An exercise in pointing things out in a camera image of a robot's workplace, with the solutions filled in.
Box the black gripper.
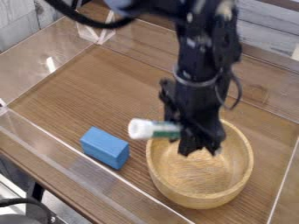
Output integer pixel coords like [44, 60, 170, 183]
[159, 74, 231, 157]

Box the green and white marker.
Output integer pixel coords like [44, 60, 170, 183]
[127, 118, 182, 140]

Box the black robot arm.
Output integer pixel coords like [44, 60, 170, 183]
[105, 0, 242, 156]

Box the brown wooden bowl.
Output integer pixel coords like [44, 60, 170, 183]
[146, 121, 255, 209]

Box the blue rectangular block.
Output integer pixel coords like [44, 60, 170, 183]
[79, 127, 130, 170]

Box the clear acrylic tray wall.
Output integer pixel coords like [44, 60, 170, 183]
[0, 18, 299, 224]

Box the clear acrylic corner bracket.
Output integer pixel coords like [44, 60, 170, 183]
[73, 9, 118, 46]

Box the black table leg frame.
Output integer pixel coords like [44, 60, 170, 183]
[23, 180, 69, 224]

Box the black cable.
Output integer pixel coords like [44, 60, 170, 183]
[42, 0, 138, 30]

